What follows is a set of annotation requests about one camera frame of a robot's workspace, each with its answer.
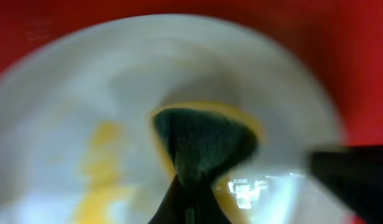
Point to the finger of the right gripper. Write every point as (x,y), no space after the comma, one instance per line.
(354,174)

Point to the yellow green sponge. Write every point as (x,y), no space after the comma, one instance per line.
(204,139)

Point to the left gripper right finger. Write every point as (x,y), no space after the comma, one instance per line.
(207,209)

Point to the red plastic tray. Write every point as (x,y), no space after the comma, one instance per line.
(342,41)

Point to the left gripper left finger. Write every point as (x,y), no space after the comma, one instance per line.
(172,208)

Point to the white plate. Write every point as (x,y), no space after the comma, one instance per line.
(77,145)

